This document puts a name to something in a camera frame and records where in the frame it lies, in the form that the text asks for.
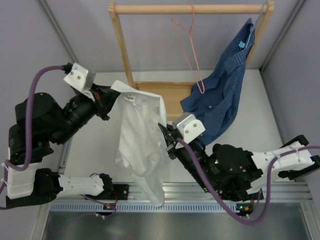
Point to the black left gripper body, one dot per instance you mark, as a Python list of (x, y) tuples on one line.
[(80, 110)]

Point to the white shirt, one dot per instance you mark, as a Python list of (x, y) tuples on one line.
[(142, 147)]

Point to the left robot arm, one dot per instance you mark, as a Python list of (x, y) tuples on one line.
[(29, 185)]

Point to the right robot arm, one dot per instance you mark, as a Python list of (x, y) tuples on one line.
[(238, 175)]

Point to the blue checked shirt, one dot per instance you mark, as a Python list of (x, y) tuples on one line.
[(217, 108)]

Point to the light blue hanger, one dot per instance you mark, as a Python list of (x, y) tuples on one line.
[(254, 26)]

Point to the wooden clothes rack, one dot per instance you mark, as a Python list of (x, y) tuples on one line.
[(152, 57)]

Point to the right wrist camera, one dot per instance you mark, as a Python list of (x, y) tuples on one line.
[(189, 127)]

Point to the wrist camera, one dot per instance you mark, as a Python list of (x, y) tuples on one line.
[(80, 78), (189, 127)]

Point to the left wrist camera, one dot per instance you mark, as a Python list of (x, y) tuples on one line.
[(80, 78)]

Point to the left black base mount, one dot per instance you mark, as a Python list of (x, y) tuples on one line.
[(120, 192)]

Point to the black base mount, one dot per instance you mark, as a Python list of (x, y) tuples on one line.
[(243, 196), (120, 192)]

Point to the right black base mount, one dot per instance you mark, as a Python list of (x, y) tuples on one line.
[(243, 196)]

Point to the pink wire hanger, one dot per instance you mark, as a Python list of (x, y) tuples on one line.
[(196, 73)]

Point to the slotted grey cable duct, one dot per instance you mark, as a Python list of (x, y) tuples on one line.
[(137, 207)]

